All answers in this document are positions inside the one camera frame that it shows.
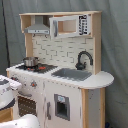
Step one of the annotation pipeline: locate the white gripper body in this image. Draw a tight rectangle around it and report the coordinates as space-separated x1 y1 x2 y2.
0 75 22 110

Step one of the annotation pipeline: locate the white toy oven door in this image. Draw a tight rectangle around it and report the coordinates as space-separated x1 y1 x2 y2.
13 89 44 127

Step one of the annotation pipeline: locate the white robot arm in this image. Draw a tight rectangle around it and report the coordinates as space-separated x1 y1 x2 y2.
0 75 41 128

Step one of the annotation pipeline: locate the wooden toy kitchen unit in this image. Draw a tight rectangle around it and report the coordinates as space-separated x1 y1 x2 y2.
7 11 114 128

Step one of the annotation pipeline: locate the left red stove knob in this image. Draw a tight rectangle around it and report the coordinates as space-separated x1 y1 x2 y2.
11 76 19 83

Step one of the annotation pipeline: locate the red stove knob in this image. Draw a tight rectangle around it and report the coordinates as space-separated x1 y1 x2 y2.
30 81 37 88
11 76 19 83

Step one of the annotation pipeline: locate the right red stove knob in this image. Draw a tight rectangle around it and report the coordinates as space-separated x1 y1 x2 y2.
30 81 37 88

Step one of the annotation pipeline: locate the silver toy cooking pot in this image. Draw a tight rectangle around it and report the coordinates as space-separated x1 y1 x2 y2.
23 57 39 67

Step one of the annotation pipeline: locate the black toy stovetop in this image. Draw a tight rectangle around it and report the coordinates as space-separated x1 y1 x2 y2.
18 63 55 73

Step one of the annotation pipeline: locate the white lower cabinet door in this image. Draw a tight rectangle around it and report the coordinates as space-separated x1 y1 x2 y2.
45 81 82 128

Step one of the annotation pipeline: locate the grey toy sink basin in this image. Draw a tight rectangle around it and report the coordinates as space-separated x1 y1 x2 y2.
52 68 92 81

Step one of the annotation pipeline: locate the grey toy range hood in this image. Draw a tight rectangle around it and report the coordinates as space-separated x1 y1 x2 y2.
24 16 50 35

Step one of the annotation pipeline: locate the black toy faucet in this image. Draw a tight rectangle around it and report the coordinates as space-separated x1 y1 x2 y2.
75 51 93 70

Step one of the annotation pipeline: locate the white toy microwave door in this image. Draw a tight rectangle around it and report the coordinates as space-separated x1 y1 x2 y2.
50 14 91 39

